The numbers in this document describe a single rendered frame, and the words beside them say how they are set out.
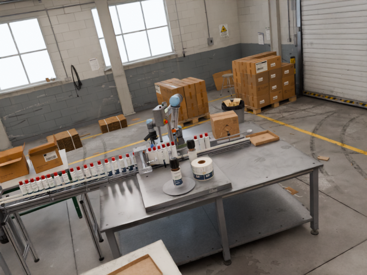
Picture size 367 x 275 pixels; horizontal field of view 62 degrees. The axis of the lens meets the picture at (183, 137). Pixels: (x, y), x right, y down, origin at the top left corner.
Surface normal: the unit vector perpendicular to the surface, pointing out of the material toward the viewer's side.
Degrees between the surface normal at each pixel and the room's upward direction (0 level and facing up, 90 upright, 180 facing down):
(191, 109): 87
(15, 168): 90
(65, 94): 90
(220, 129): 90
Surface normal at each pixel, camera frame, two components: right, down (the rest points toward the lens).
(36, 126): 0.40, 0.28
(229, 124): 0.09, 0.36
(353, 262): -0.17, -0.91
